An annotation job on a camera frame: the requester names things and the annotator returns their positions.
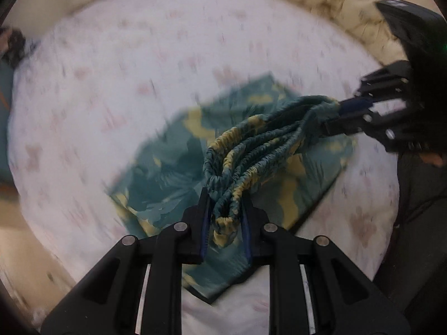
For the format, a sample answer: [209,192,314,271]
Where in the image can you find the teal yellow floral pants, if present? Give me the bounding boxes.
[109,75,355,303]

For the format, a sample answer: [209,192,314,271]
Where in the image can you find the white floral bed sheet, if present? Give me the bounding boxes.
[9,0,378,316]

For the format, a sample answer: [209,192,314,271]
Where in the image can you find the dark clothes pile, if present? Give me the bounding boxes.
[0,27,37,69]

